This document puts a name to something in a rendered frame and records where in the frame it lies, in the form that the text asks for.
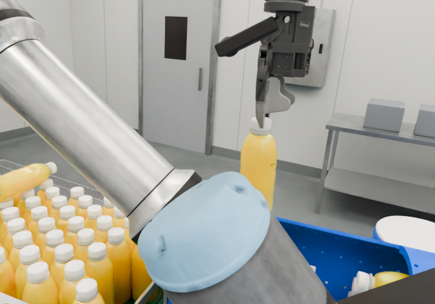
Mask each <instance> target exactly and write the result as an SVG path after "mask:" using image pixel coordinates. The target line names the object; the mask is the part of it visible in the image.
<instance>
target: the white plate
mask: <svg viewBox="0 0 435 304"><path fill-rule="evenodd" d="M375 229H376V232H377V234H378V236H379V238H380V239H381V240H382V241H384V242H388V243H393V244H398V245H402V246H407V247H411V248H416V249H419V250H424V251H428V252H433V253H435V223H432V222H430V221H426V220H423V219H418V218H414V217H405V216H391V217H385V218H383V219H381V220H380V221H378V222H377V224H376V228H375Z"/></svg>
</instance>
